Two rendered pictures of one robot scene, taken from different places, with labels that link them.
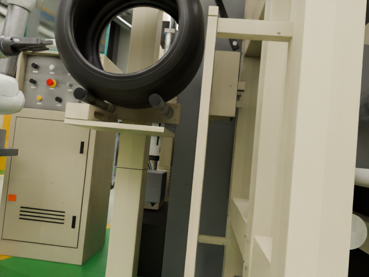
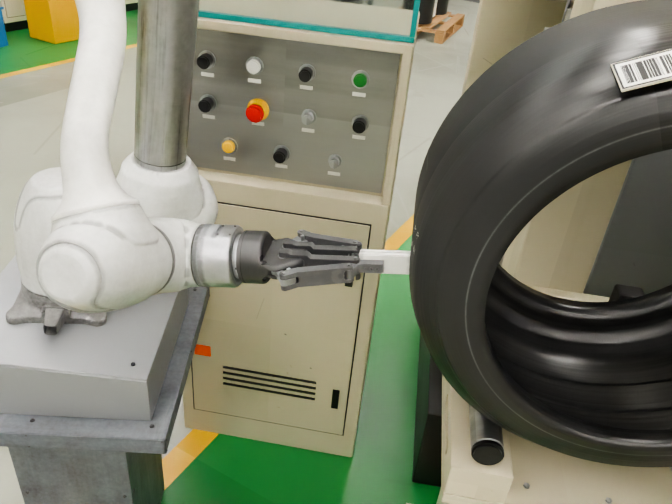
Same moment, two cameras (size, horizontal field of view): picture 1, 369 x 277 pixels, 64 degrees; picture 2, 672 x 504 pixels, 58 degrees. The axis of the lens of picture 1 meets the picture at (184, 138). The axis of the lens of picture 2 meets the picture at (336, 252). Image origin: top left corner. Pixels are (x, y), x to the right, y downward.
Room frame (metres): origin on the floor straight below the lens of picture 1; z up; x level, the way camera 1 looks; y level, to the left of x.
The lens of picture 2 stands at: (0.50, 0.62, 1.56)
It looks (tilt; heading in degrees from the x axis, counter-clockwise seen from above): 32 degrees down; 1
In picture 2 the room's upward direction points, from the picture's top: 6 degrees clockwise
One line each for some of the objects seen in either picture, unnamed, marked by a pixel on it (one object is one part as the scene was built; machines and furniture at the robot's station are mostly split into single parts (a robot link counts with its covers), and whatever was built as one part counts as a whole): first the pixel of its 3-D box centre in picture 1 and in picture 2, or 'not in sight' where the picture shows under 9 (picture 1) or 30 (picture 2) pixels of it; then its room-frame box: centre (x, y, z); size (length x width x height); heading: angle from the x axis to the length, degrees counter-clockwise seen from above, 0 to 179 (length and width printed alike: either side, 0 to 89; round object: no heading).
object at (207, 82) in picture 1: (201, 176); not in sight; (0.99, -0.07, 0.65); 0.90 x 0.02 x 0.70; 175
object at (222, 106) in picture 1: (220, 88); not in sight; (1.43, -0.15, 1.05); 0.20 x 0.15 x 0.30; 175
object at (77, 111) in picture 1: (95, 117); (473, 396); (1.25, 0.38, 0.83); 0.36 x 0.09 x 0.06; 175
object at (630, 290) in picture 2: not in sight; (626, 301); (1.39, 0.13, 0.97); 0.05 x 0.04 x 0.05; 85
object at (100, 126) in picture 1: (126, 128); (551, 426); (1.24, 0.24, 0.80); 0.37 x 0.36 x 0.02; 85
